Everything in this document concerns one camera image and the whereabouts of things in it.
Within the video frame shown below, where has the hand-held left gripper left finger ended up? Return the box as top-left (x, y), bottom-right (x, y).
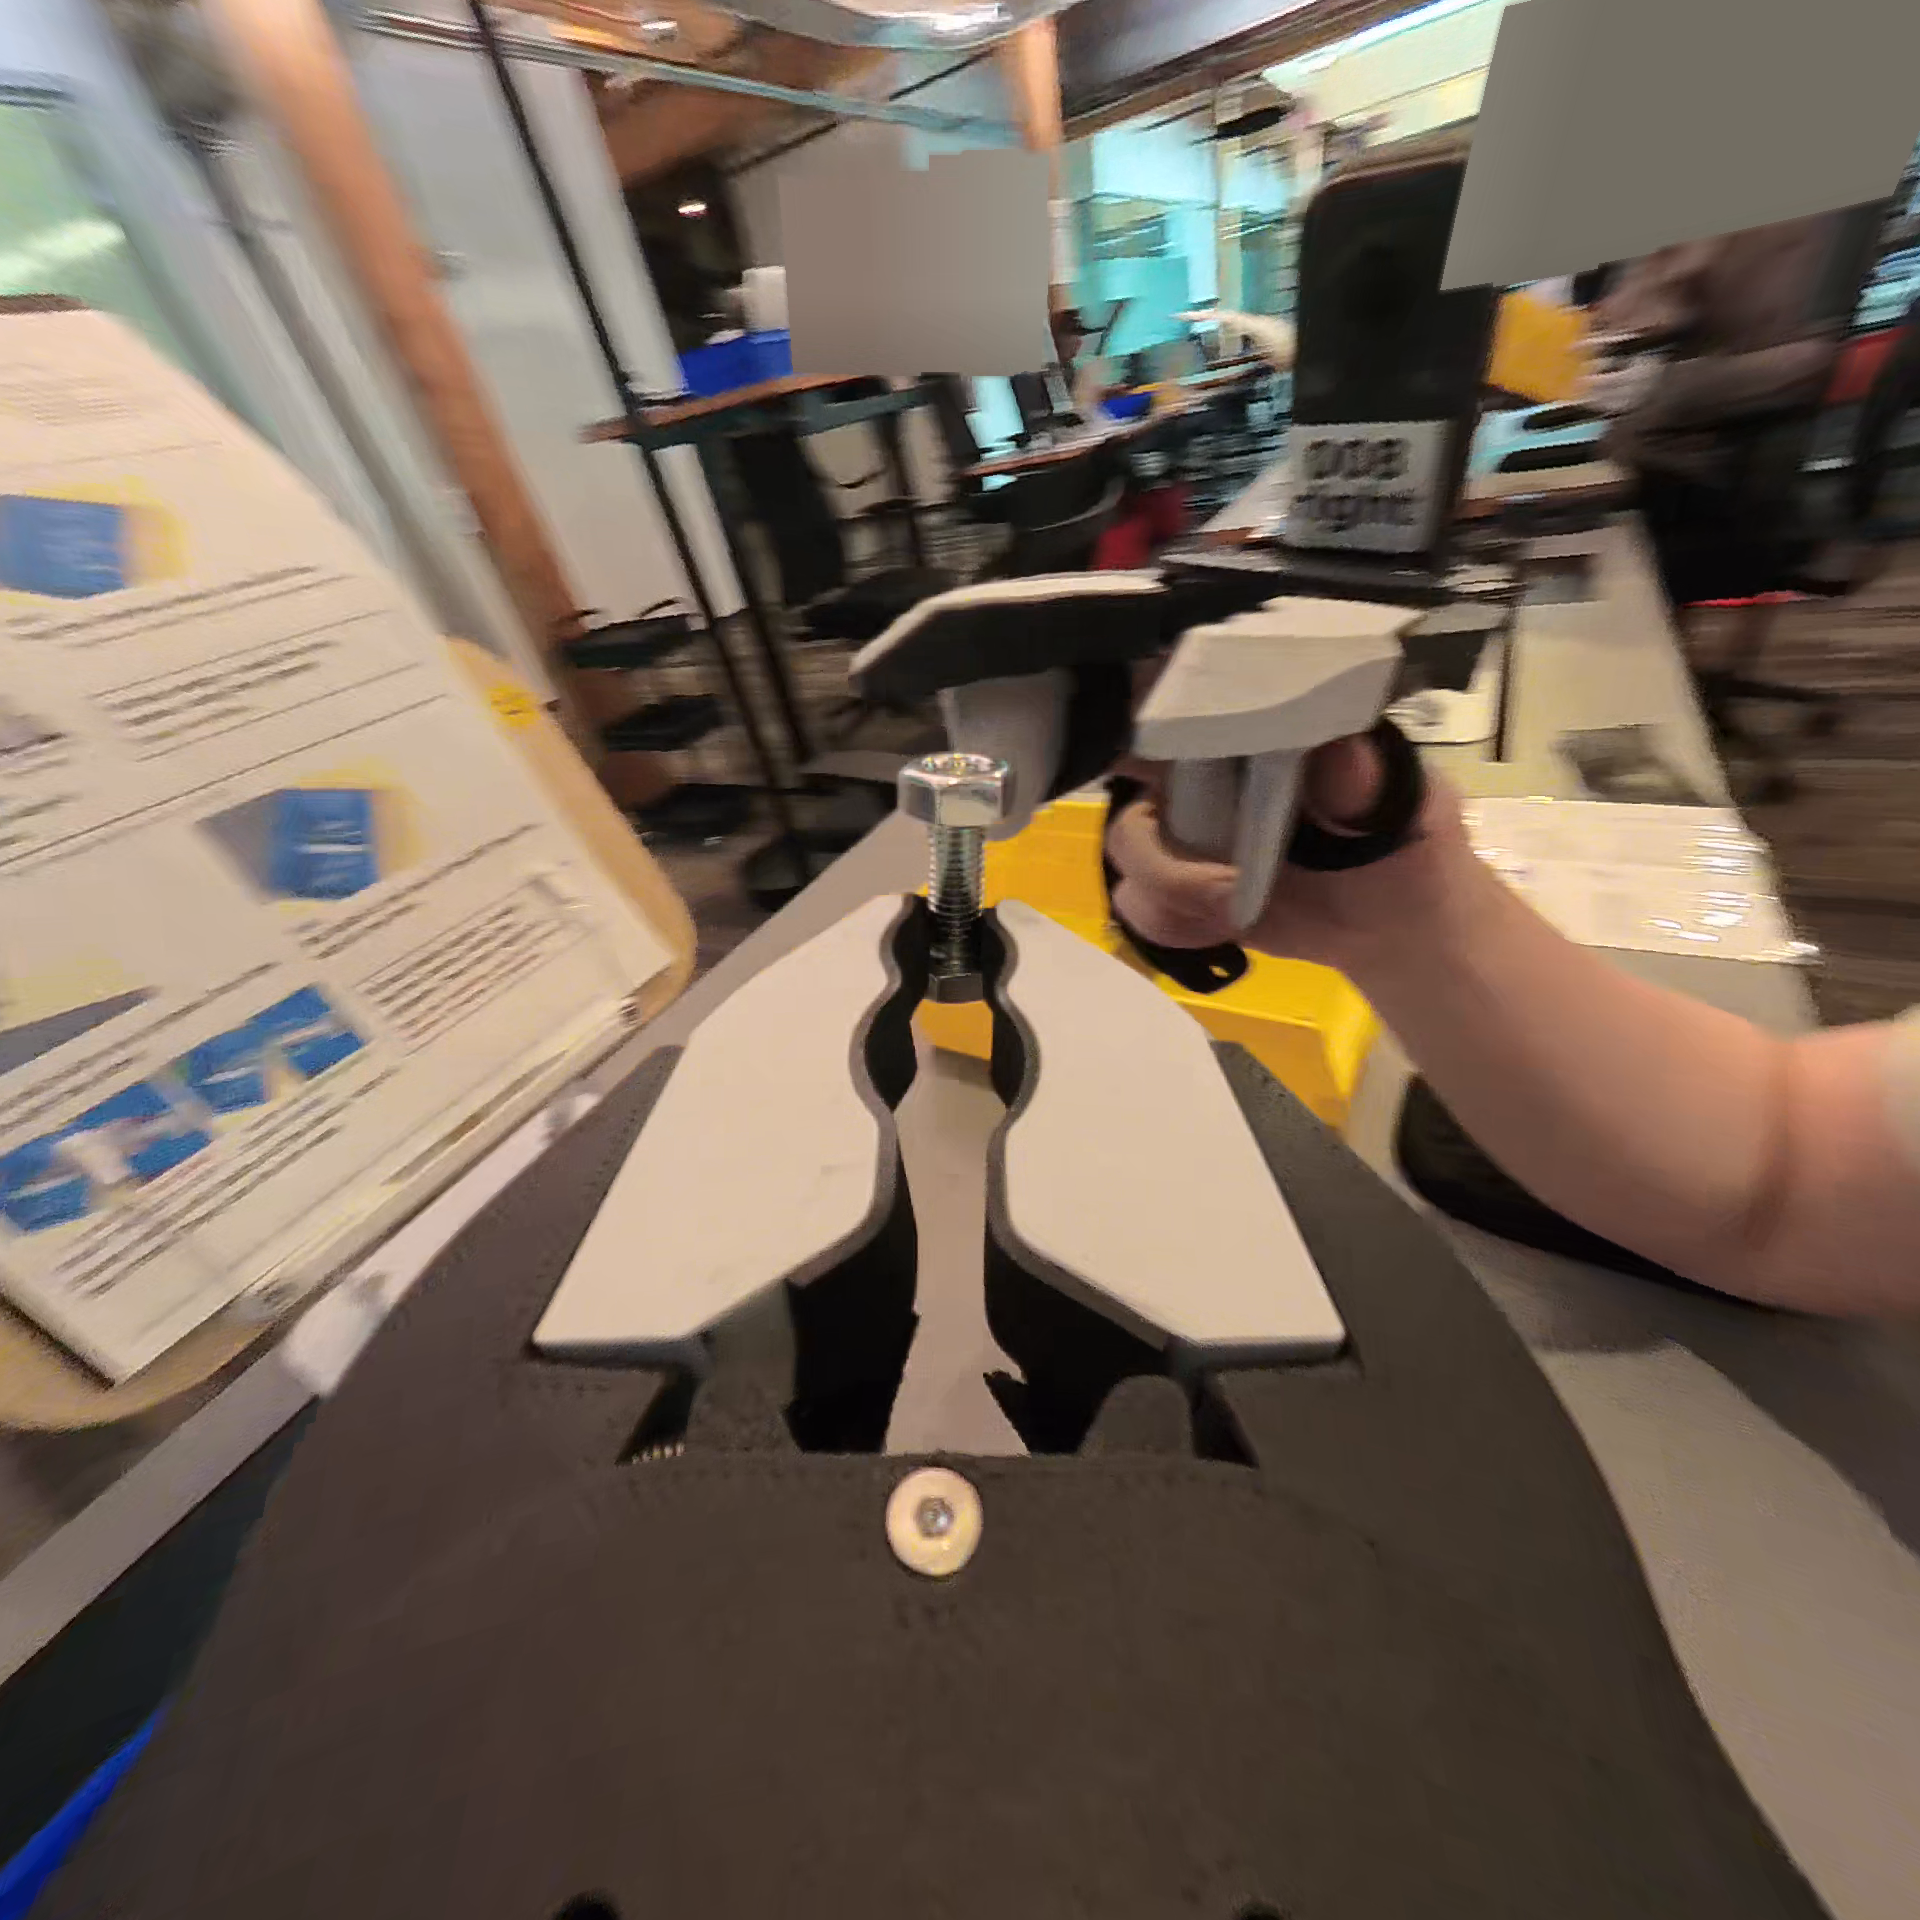
top-left (533, 894), bottom-right (922, 1364)

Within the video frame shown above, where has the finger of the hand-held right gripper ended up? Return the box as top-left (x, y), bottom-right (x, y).
top-left (1131, 596), bottom-right (1426, 935)
top-left (847, 569), bottom-right (1187, 800)

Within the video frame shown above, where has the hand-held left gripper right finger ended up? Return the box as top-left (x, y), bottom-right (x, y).
top-left (986, 895), bottom-right (1349, 1368)

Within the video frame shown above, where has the yellow plastic bin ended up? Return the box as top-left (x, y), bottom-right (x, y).
top-left (911, 790), bottom-right (1384, 1129)

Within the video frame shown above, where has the silver hex bolt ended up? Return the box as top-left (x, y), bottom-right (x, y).
top-left (896, 752), bottom-right (1012, 975)

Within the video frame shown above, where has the blue plastic bin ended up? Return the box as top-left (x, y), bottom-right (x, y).
top-left (0, 1710), bottom-right (164, 1920)

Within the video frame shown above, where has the black mesh elbow pad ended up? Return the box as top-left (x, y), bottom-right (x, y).
top-left (1392, 1077), bottom-right (1742, 1304)

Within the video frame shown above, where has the person's right forearm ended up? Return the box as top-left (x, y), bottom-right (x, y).
top-left (1335, 839), bottom-right (1920, 1320)

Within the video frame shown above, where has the person's right hand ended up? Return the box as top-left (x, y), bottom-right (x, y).
top-left (1101, 726), bottom-right (1488, 975)

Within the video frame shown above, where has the red floor bag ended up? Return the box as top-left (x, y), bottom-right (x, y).
top-left (1101, 477), bottom-right (1194, 569)

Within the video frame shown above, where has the wooden top desk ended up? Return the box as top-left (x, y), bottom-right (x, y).
top-left (583, 372), bottom-right (939, 902)

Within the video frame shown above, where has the white document stand with instructions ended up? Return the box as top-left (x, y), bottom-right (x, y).
top-left (0, 292), bottom-right (701, 1433)

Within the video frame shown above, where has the black rolling cart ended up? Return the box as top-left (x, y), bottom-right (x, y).
top-left (551, 596), bottom-right (758, 841)

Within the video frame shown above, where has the blue storage bin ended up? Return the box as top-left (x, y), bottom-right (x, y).
top-left (678, 328), bottom-right (798, 400)

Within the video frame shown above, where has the white printed paper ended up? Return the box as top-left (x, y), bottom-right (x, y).
top-left (1462, 796), bottom-right (1820, 965)

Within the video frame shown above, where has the printed instruction sheet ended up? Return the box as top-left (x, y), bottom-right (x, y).
top-left (0, 307), bottom-right (677, 1383)

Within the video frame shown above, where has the wooden support post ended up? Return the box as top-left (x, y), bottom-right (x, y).
top-left (211, 0), bottom-right (616, 752)

